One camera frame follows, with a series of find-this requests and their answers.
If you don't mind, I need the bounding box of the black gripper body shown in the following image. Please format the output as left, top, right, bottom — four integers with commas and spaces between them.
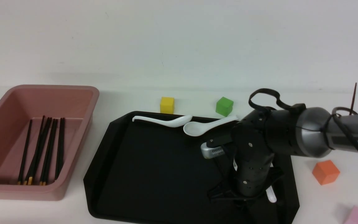
207, 109, 287, 206

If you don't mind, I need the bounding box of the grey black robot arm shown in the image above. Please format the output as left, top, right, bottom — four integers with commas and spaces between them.
205, 107, 358, 202

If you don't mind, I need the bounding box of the white ceramic spoon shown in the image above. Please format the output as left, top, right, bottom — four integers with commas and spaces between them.
132, 115, 193, 128
183, 116, 239, 137
266, 186, 277, 203

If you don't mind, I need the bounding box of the green cube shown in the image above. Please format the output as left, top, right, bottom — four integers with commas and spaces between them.
215, 97, 234, 117

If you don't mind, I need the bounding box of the orange cube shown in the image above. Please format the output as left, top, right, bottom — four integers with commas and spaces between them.
312, 160, 341, 185

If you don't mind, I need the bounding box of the yellow cube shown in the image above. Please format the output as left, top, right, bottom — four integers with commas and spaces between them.
160, 97, 175, 114

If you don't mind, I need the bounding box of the thin dark brown stick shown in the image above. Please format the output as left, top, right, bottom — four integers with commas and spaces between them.
349, 83, 357, 116

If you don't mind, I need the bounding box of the black plastic tray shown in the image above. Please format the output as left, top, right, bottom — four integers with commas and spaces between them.
83, 111, 300, 224

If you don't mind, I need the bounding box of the black gold-tipped chopstick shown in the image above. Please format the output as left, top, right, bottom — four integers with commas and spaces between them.
28, 117, 53, 185
17, 119, 33, 185
39, 119, 58, 186
24, 115, 45, 185

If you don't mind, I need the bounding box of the pink plastic bin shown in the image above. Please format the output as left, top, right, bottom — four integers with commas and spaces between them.
0, 85, 99, 201

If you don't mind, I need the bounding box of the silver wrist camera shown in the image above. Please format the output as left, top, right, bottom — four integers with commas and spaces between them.
200, 142, 234, 159

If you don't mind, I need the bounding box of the black cable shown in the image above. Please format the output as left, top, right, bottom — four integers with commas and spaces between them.
248, 88, 358, 175

